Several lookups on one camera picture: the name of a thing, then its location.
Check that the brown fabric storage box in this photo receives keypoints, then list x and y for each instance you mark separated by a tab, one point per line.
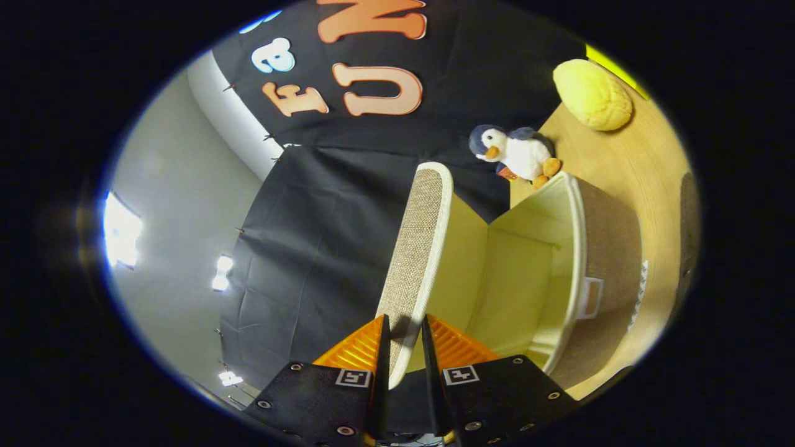
515	273

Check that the ceiling light panel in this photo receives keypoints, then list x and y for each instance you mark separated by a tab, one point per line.
222	273
230	377
121	230

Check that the penguin plush toy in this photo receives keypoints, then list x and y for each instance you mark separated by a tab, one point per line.
522	155

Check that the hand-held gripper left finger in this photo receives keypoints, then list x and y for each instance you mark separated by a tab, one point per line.
382	372

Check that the yellow bread-shaped squishy toy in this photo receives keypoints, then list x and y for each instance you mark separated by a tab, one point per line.
593	96

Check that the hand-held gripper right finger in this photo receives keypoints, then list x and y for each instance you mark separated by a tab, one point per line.
435	397

